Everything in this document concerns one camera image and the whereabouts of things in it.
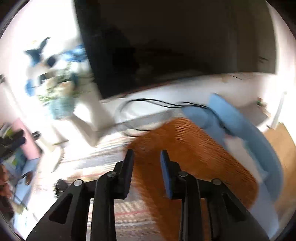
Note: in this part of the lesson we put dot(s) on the blue white artificial flowers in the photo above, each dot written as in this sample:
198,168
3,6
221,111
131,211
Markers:
59,79

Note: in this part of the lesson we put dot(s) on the black jewelry box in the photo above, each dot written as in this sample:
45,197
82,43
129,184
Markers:
59,187

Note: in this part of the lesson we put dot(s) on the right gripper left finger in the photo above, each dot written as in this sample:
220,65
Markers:
67,219

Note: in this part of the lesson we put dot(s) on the striped woven table mat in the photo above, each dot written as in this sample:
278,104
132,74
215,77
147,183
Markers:
133,220

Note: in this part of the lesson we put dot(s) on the green cover book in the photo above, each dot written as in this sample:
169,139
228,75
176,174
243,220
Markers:
16,162

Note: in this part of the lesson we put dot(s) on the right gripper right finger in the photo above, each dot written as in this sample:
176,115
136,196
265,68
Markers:
228,217

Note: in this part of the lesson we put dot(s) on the white ribbed vase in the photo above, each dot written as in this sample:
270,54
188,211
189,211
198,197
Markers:
90,117

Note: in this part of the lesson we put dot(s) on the brown round wooden coaster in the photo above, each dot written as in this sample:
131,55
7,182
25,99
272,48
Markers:
28,178

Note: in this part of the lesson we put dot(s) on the black television screen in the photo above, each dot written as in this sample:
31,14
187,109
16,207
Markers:
132,45

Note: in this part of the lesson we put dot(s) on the brown wicker basket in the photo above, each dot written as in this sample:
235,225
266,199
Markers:
198,154

